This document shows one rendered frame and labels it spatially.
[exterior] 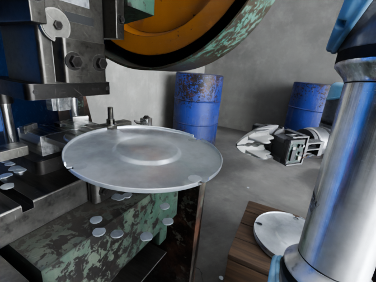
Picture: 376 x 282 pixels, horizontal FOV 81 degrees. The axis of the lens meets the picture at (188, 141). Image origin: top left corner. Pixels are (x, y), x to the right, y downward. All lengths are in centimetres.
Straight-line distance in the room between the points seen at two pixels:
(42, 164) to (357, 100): 54
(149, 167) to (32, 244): 23
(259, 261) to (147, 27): 89
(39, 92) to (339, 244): 53
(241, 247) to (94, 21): 81
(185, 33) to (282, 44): 299
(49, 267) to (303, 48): 355
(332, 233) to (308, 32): 343
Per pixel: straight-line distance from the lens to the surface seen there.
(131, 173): 35
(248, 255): 87
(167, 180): 34
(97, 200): 52
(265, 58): 369
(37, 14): 47
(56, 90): 53
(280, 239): 95
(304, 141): 57
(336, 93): 69
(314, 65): 362
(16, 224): 48
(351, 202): 32
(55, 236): 48
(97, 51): 53
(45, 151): 57
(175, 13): 82
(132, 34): 88
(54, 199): 49
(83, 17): 56
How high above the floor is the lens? 94
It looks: 19 degrees down
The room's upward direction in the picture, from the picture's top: 5 degrees clockwise
